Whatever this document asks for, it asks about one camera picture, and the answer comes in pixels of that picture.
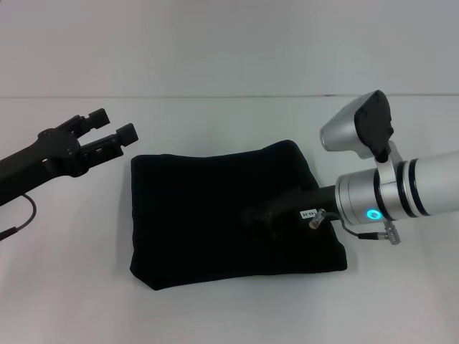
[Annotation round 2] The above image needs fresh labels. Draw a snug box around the right gripper cable with connector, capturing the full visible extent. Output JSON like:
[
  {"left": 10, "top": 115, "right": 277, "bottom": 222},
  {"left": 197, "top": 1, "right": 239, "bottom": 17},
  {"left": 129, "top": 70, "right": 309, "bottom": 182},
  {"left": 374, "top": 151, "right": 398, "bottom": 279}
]
[{"left": 307, "top": 207, "right": 403, "bottom": 247}]

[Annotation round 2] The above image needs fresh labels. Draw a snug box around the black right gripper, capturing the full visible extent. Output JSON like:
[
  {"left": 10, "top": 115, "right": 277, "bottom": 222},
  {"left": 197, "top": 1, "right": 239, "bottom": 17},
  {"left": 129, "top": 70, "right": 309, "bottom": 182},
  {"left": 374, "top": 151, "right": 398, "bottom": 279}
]
[{"left": 242, "top": 184, "right": 339, "bottom": 239}]

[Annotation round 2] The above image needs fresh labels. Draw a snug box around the grey left gripper cable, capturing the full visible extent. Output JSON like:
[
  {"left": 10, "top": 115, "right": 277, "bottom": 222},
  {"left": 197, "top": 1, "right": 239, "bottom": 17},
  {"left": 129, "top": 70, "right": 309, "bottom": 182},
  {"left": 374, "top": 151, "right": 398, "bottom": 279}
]
[{"left": 0, "top": 193, "right": 37, "bottom": 242}]

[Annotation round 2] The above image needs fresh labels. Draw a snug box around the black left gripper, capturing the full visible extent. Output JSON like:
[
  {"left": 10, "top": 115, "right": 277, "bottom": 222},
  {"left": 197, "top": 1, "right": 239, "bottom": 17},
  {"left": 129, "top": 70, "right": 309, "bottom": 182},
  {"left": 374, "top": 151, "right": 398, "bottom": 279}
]
[{"left": 0, "top": 107, "right": 140, "bottom": 208}]

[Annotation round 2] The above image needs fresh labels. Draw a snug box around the black shirt with FREE print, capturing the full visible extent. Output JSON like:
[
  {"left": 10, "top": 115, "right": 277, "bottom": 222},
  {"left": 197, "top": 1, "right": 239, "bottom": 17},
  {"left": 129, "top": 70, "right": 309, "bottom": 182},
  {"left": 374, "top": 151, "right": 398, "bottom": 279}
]
[{"left": 128, "top": 139, "right": 349, "bottom": 292}]

